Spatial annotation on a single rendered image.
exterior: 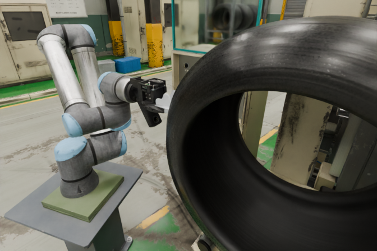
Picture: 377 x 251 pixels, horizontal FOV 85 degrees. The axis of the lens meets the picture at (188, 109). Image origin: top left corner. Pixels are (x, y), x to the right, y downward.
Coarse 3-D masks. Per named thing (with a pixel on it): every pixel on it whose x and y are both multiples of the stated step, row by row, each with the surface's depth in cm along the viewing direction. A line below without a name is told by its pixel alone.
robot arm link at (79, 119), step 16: (48, 32) 95; (48, 48) 91; (64, 48) 101; (48, 64) 88; (64, 64) 86; (64, 80) 81; (64, 96) 77; (80, 96) 78; (64, 112) 75; (80, 112) 72; (96, 112) 74; (80, 128) 71; (96, 128) 75
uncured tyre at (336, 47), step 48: (240, 48) 33; (288, 48) 28; (336, 48) 25; (192, 96) 40; (240, 96) 66; (336, 96) 25; (192, 144) 64; (240, 144) 72; (192, 192) 52; (240, 192) 70; (288, 192) 67; (336, 192) 60; (240, 240) 58; (288, 240) 58; (336, 240) 55
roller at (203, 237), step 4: (204, 236) 59; (200, 240) 58; (204, 240) 58; (208, 240) 58; (200, 244) 58; (204, 244) 57; (208, 244) 57; (212, 244) 57; (200, 248) 58; (204, 248) 57; (208, 248) 56; (212, 248) 57
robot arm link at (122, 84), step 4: (124, 76) 72; (128, 76) 72; (120, 80) 70; (124, 80) 69; (128, 80) 69; (120, 84) 69; (124, 84) 68; (128, 84) 69; (116, 88) 70; (120, 88) 69; (124, 88) 68; (116, 92) 71; (120, 92) 69; (124, 92) 68; (120, 96) 70; (124, 96) 69; (124, 100) 71; (128, 100) 71
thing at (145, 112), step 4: (136, 100) 69; (140, 104) 69; (140, 108) 70; (144, 108) 68; (144, 112) 69; (148, 112) 69; (152, 112) 70; (144, 116) 70; (148, 116) 69; (152, 116) 70; (156, 116) 71; (148, 120) 69; (152, 120) 69; (156, 120) 70; (160, 120) 72; (148, 124) 70; (152, 124) 69; (156, 124) 70
